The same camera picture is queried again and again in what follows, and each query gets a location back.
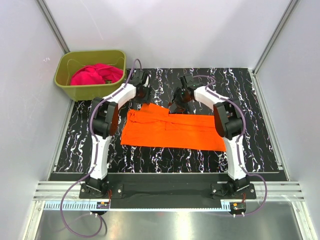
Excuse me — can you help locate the orange t shirt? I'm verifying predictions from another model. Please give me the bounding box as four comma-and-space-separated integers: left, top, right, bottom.
121, 103, 226, 152

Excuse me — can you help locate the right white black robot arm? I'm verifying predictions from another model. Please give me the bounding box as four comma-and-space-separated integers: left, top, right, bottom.
170, 74, 250, 199

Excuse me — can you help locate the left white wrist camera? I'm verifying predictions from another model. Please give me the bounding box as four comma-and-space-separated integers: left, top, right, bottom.
144, 74, 151, 88

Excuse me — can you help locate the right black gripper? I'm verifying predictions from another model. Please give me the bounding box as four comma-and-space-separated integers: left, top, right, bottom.
167, 87, 192, 113

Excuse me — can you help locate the orange connector box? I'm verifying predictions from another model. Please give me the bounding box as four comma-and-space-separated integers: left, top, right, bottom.
96, 201, 110, 210
232, 202, 247, 211

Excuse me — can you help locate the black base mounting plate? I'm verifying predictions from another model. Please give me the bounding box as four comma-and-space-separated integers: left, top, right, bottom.
49, 171, 287, 195

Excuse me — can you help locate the aluminium frame rail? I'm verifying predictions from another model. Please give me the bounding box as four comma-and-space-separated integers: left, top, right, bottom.
33, 181, 305, 212

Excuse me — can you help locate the left orange connector box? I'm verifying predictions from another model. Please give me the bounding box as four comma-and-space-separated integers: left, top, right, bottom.
96, 201, 110, 210

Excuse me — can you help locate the olive green plastic bin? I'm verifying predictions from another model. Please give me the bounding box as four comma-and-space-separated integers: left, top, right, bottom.
54, 49, 126, 102

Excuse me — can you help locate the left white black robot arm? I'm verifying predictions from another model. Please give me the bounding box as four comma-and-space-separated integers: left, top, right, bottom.
82, 69, 151, 198

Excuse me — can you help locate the right orange connector box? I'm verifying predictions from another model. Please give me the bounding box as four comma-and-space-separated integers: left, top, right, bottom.
232, 202, 247, 211

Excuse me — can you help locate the magenta pink t shirt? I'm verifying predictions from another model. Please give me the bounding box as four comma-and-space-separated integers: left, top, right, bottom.
70, 63, 124, 86

